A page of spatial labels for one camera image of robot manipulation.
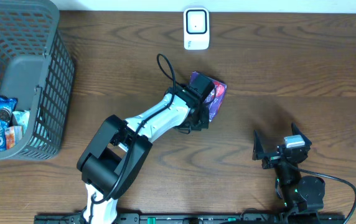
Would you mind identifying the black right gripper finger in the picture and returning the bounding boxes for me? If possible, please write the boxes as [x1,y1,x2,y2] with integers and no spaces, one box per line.
[291,123,311,146]
[252,130,264,159]

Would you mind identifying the purple Carefree liner pack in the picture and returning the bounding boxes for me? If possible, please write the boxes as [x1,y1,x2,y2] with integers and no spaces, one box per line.
[204,78,227,122]

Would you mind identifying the mint green tissue pack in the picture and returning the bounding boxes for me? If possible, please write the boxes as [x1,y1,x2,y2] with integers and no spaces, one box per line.
[12,110,30,134]

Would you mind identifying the blue Oreo cookie pack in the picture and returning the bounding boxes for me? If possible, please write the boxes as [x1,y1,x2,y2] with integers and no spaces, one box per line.
[0,96,17,151]

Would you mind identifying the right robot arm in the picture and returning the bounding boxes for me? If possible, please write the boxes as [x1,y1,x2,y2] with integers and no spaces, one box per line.
[252,123,325,223]

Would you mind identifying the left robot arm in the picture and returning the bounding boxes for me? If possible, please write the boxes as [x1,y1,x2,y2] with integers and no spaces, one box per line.
[77,83,215,223]

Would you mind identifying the orange tissue pack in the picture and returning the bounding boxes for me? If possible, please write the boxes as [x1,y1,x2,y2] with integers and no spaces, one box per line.
[4,126,24,149]

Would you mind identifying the grey plastic mesh basket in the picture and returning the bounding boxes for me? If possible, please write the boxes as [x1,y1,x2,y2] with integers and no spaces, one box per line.
[0,1,75,161]

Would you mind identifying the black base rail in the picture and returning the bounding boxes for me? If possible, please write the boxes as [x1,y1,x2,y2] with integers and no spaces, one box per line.
[34,212,346,224]

